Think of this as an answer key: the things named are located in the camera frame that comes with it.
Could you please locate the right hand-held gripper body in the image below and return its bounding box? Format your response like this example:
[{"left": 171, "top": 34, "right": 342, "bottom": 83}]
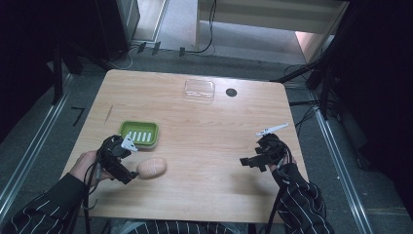
[{"left": 254, "top": 122, "right": 293, "bottom": 172}]

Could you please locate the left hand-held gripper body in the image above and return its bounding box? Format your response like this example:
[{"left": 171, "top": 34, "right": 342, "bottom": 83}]
[{"left": 96, "top": 134, "right": 139, "bottom": 183}]

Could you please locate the person's right hand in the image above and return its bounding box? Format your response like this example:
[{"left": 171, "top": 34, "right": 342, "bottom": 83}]
[{"left": 268, "top": 153, "right": 298, "bottom": 174}]

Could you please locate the person's left hand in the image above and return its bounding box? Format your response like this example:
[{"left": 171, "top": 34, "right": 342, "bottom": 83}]
[{"left": 69, "top": 150, "right": 114, "bottom": 188}]

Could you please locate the green soap dish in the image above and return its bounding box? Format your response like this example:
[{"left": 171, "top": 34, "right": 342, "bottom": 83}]
[{"left": 118, "top": 120, "right": 161, "bottom": 150}]

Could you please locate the person's striped torso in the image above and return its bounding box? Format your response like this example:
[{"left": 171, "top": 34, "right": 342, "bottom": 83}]
[{"left": 109, "top": 218, "right": 251, "bottom": 234}]

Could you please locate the black metal stand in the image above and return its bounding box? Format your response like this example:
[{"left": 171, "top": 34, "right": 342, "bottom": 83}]
[
  {"left": 271, "top": 48, "right": 339, "bottom": 121},
  {"left": 52, "top": 38, "right": 84, "bottom": 106}
]

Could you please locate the clear plastic container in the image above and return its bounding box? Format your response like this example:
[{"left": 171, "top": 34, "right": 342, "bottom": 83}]
[{"left": 183, "top": 78, "right": 216, "bottom": 102}]

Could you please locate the dark cabinet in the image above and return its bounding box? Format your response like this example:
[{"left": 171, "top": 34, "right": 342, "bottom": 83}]
[{"left": 93, "top": 0, "right": 142, "bottom": 62}]

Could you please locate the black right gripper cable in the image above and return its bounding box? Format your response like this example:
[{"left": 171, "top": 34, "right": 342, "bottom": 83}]
[{"left": 264, "top": 146, "right": 293, "bottom": 234}]

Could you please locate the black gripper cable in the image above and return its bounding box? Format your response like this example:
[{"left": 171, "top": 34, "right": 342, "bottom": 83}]
[
  {"left": 264, "top": 146, "right": 293, "bottom": 234},
  {"left": 81, "top": 139, "right": 115, "bottom": 234}
]

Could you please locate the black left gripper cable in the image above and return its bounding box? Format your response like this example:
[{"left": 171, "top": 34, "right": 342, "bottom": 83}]
[{"left": 81, "top": 139, "right": 115, "bottom": 234}]

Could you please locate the metal floor rail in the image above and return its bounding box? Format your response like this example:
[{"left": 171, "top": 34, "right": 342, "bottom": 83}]
[
  {"left": 0, "top": 73, "right": 74, "bottom": 216},
  {"left": 308, "top": 91, "right": 375, "bottom": 234}
]

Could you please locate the light wooden desk frame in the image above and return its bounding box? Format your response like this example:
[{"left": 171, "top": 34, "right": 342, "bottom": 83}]
[{"left": 194, "top": 0, "right": 351, "bottom": 65}]

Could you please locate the black hanging cable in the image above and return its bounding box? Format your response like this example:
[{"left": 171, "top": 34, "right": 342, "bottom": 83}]
[{"left": 185, "top": 0, "right": 218, "bottom": 56}]

